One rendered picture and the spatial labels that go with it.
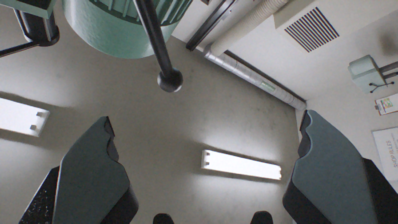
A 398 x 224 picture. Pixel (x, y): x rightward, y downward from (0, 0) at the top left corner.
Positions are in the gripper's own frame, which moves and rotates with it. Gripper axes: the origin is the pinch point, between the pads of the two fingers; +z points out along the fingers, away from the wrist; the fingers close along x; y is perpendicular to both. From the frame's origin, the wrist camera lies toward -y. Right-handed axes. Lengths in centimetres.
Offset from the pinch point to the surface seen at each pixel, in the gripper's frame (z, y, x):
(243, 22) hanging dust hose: 165, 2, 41
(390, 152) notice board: 123, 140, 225
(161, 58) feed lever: 7.1, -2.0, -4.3
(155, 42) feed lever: 5.5, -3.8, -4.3
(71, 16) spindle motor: 14.0, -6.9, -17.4
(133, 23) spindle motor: 12.1, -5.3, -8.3
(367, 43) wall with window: 177, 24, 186
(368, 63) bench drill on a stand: 136, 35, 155
